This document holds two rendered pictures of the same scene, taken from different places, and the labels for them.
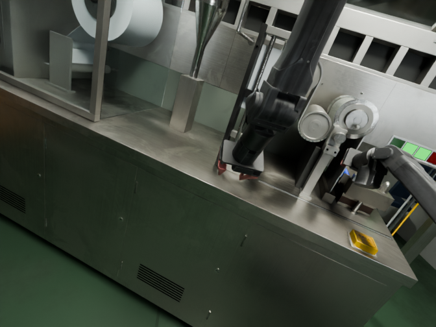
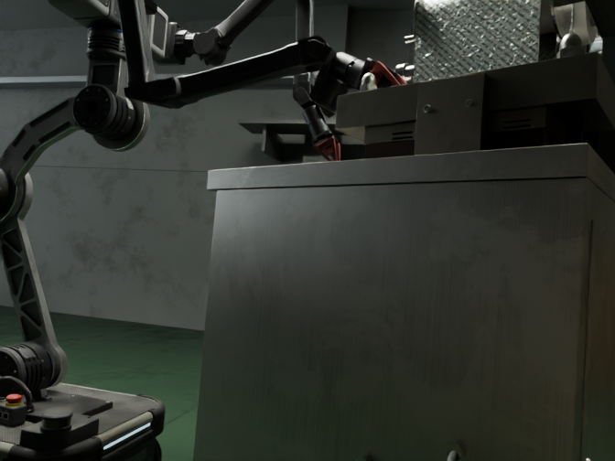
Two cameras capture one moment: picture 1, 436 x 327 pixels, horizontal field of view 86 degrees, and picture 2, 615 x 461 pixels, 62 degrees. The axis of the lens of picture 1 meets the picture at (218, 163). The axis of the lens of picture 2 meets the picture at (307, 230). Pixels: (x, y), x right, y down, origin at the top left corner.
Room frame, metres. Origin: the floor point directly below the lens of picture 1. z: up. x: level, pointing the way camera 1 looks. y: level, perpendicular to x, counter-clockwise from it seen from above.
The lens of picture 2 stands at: (1.23, -1.47, 0.74)
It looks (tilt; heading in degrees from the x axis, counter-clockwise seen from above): 3 degrees up; 118
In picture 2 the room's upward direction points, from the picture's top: 5 degrees clockwise
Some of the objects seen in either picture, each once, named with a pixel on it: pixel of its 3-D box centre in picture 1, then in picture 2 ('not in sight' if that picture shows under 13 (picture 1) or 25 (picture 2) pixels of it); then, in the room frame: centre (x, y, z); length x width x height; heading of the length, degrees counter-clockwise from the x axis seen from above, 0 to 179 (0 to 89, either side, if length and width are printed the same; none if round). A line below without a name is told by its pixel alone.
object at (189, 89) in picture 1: (193, 74); not in sight; (1.19, 0.25, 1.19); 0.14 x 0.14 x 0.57
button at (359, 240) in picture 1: (363, 241); not in sight; (0.68, -0.55, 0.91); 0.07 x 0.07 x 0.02; 79
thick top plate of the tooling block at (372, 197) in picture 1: (357, 178); (465, 111); (1.07, -0.64, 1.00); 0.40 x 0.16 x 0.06; 169
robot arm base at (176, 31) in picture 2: not in sight; (187, 44); (0.02, -0.16, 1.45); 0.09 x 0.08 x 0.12; 103
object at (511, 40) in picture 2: (346, 149); (470, 72); (1.05, -0.52, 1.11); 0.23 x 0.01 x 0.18; 169
